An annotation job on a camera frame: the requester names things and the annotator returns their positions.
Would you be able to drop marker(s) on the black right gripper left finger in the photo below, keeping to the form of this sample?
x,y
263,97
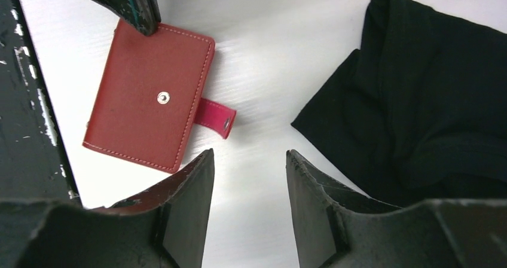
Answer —
x,y
162,226

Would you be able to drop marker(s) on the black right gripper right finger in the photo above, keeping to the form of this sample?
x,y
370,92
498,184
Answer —
x,y
335,226

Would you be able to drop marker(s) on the black shirt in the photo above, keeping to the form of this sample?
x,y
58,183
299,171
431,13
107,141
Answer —
x,y
418,111

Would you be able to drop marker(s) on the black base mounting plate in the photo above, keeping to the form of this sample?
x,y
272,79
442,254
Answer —
x,y
34,162

